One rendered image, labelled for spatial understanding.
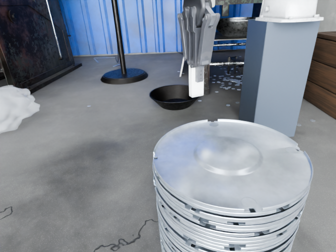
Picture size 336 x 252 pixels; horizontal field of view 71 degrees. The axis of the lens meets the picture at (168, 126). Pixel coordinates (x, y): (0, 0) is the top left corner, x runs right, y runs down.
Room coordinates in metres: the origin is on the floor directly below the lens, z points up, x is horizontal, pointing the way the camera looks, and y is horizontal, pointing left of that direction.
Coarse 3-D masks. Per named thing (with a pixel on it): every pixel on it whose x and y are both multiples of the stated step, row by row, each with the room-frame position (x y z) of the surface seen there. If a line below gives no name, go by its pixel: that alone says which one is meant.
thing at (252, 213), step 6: (156, 174) 0.34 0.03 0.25; (174, 192) 0.28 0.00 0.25; (180, 198) 0.27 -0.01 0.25; (300, 198) 0.26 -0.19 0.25; (192, 204) 0.26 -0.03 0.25; (198, 204) 0.26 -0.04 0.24; (288, 204) 0.25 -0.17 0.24; (210, 210) 0.24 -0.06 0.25; (216, 210) 0.24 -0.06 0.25; (252, 210) 0.24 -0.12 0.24; (270, 210) 0.24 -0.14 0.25; (276, 210) 0.24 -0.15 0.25
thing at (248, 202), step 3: (243, 198) 0.26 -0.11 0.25; (246, 198) 0.26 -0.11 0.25; (249, 198) 0.26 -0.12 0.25; (243, 201) 0.25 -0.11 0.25; (246, 201) 0.25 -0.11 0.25; (249, 201) 0.25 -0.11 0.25; (252, 201) 0.25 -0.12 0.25; (255, 201) 0.25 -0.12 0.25; (243, 204) 0.25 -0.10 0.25; (246, 204) 0.25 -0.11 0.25; (249, 204) 0.25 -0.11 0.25; (252, 204) 0.25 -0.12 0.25; (255, 204) 0.25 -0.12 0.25; (246, 207) 0.24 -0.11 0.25; (249, 207) 0.24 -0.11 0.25; (252, 207) 0.24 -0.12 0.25
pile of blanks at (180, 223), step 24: (168, 192) 0.30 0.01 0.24; (168, 216) 0.30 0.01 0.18; (192, 216) 0.26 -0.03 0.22; (216, 216) 0.24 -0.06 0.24; (240, 216) 0.24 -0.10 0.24; (264, 216) 0.24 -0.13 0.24; (288, 216) 0.25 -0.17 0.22; (168, 240) 0.30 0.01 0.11; (192, 240) 0.26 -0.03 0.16; (216, 240) 0.24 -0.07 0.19; (240, 240) 0.23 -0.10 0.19; (264, 240) 0.23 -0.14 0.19; (288, 240) 0.25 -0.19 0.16
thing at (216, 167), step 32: (192, 128) 0.49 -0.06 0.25; (224, 128) 0.48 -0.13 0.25; (256, 128) 0.47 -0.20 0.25; (192, 160) 0.36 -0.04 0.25; (224, 160) 0.35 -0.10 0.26; (256, 160) 0.34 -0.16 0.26; (288, 160) 0.35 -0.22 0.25; (192, 192) 0.28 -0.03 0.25; (224, 192) 0.27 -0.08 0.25; (256, 192) 0.27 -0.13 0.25; (288, 192) 0.27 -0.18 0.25
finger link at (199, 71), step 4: (204, 60) 0.47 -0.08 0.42; (204, 64) 0.47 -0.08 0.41; (196, 68) 0.49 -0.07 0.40; (200, 68) 0.48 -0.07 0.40; (196, 72) 0.49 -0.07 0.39; (200, 72) 0.48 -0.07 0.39; (196, 76) 0.49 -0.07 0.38; (200, 76) 0.48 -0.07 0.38; (196, 80) 0.49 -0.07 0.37; (200, 80) 0.48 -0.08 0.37
